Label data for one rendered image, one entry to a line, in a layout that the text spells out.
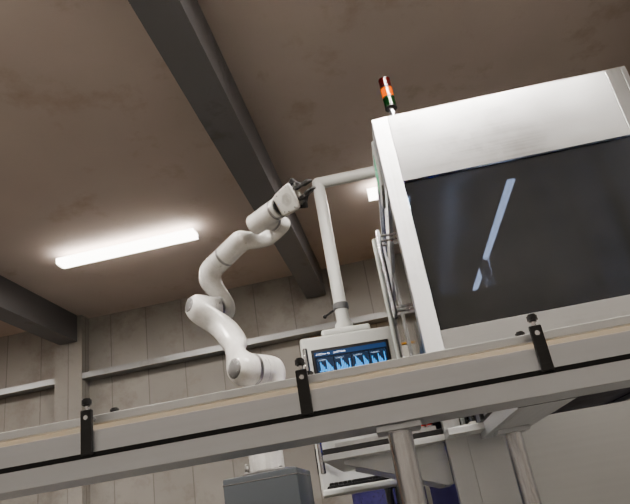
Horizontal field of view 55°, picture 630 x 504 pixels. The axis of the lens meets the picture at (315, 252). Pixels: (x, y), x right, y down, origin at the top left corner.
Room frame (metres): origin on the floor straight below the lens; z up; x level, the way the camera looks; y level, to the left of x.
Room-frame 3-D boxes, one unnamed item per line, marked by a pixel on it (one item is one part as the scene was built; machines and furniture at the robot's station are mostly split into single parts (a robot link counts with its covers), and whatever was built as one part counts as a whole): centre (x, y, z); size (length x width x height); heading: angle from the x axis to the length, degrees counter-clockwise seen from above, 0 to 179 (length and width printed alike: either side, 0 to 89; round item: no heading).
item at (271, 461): (2.20, 0.29, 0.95); 0.19 x 0.19 x 0.18
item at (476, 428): (1.96, -0.37, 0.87); 0.14 x 0.13 x 0.02; 86
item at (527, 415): (1.68, -0.46, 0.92); 0.69 x 0.15 x 0.16; 176
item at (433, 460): (2.16, -0.15, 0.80); 0.34 x 0.03 x 0.13; 86
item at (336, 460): (2.41, -0.17, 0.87); 0.70 x 0.48 x 0.02; 176
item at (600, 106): (3.03, -0.88, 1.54); 2.06 x 1.00 x 1.11; 176
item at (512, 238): (2.01, -0.80, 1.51); 0.85 x 0.01 x 0.59; 86
